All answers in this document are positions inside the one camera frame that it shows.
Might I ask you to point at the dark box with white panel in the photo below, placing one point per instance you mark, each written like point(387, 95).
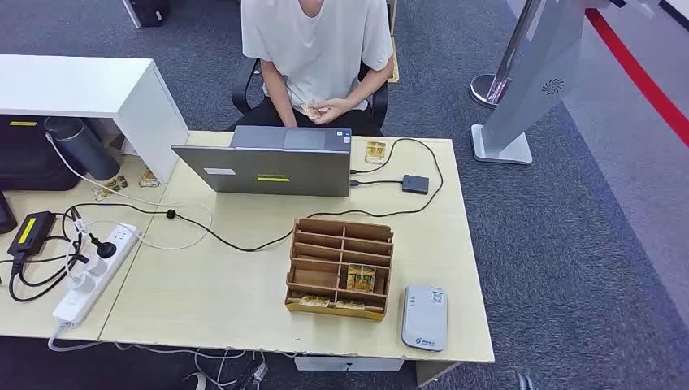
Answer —
point(148, 13)

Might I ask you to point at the black plug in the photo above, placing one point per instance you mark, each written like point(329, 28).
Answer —
point(106, 249)

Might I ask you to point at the wooden board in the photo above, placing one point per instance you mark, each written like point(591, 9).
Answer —
point(394, 64)

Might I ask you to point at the wooden card organizer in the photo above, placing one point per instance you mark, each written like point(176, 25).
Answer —
point(317, 266)

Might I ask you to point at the chrome stanchion post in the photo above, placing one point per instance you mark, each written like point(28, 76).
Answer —
point(489, 90)

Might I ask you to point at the black adapter with yellow label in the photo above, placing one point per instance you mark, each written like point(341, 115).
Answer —
point(29, 234)

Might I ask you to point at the white desk shelf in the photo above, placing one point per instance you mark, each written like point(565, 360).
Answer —
point(70, 83)

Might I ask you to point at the white plug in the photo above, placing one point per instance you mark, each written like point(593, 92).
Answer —
point(97, 266)
point(82, 283)

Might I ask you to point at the black office chair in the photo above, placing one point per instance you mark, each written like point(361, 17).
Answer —
point(240, 89)

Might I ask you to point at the dark grey thermos bottle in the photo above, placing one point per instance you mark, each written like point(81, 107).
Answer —
point(86, 150)

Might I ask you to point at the grey laptop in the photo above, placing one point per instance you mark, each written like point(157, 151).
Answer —
point(269, 167)

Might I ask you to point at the small black hub box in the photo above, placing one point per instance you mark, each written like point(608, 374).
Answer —
point(415, 184)

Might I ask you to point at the grey kiosk stand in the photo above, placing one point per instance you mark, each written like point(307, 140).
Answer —
point(533, 81)

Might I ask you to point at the person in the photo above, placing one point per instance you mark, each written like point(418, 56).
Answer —
point(317, 48)

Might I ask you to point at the white box under desk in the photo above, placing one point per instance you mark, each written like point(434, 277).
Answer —
point(347, 364)

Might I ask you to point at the person's left hand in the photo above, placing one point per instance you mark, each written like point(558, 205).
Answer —
point(334, 109)

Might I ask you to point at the black device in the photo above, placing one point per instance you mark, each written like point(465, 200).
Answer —
point(5, 215)

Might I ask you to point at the person's left forearm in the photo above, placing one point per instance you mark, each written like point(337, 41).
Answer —
point(371, 86)

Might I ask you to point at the white power strip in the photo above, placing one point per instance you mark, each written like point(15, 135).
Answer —
point(75, 307)

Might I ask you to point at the grey card reader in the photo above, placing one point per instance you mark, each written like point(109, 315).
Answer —
point(424, 317)

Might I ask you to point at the person's right forearm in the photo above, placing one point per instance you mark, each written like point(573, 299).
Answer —
point(277, 94)

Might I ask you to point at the black bag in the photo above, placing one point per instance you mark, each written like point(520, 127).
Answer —
point(27, 156)

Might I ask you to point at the person's right hand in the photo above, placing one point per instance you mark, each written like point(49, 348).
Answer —
point(300, 118)

